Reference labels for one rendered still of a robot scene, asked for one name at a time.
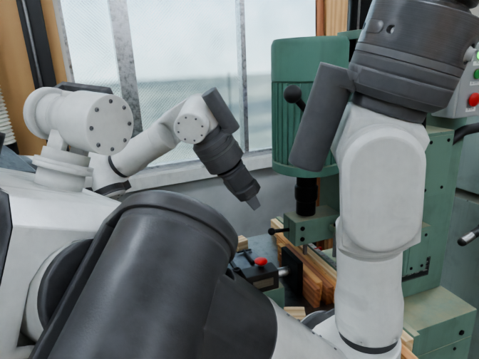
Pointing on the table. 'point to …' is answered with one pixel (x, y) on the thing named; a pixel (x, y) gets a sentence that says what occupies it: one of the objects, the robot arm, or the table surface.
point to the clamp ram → (291, 270)
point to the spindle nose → (306, 196)
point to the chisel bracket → (310, 226)
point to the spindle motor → (286, 71)
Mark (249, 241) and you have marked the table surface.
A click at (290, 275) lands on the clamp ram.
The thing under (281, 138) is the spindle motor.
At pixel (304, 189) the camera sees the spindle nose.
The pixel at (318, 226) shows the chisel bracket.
